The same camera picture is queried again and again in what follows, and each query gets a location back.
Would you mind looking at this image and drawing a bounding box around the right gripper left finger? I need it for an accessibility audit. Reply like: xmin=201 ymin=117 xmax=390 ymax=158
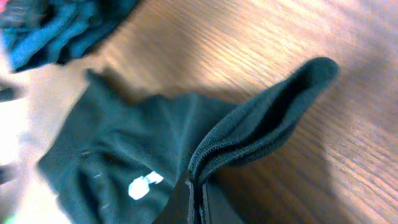
xmin=152 ymin=179 xmax=194 ymax=224

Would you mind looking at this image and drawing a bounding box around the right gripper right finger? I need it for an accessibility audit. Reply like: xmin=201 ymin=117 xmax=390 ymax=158
xmin=202 ymin=182 xmax=244 ymax=224

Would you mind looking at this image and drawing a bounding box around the navy printed folded t-shirt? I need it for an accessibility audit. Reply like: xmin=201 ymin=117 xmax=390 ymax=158
xmin=1 ymin=0 xmax=139 ymax=72

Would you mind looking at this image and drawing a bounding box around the black t-shirt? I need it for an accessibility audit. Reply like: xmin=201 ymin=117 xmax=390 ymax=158
xmin=38 ymin=57 xmax=339 ymax=223

